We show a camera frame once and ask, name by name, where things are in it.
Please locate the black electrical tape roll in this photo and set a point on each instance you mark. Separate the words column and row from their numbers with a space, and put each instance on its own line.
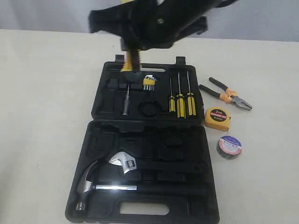
column 229, row 147

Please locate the large yellow black screwdriver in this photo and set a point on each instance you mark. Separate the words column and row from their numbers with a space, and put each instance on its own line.
column 180, row 101

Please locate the clear tester screwdriver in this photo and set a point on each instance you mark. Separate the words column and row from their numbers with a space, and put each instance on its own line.
column 126, row 103

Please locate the yellow hex key set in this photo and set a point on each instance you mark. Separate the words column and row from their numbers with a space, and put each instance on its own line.
column 149, row 82

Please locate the silver adjustable wrench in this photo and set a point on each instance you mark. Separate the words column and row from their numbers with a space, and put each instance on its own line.
column 130, row 163

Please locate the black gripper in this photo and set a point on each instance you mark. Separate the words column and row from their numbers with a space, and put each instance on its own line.
column 145, row 24

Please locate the yellow black utility knife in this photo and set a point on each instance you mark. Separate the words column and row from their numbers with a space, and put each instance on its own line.
column 131, row 69

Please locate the right yellow black screwdriver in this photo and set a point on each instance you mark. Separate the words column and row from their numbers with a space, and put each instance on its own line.
column 190, row 99

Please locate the small yellow black screwdriver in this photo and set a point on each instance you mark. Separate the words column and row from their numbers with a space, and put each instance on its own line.
column 171, row 99

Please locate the steel claw hammer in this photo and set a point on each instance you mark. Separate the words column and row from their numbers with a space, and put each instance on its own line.
column 85, row 187

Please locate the black orange pliers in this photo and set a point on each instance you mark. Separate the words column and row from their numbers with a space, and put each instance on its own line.
column 229, row 97

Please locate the yellow tape measure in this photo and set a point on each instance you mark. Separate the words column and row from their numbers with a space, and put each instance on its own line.
column 217, row 118

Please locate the black plastic tool case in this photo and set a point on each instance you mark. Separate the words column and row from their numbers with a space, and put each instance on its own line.
column 149, row 132

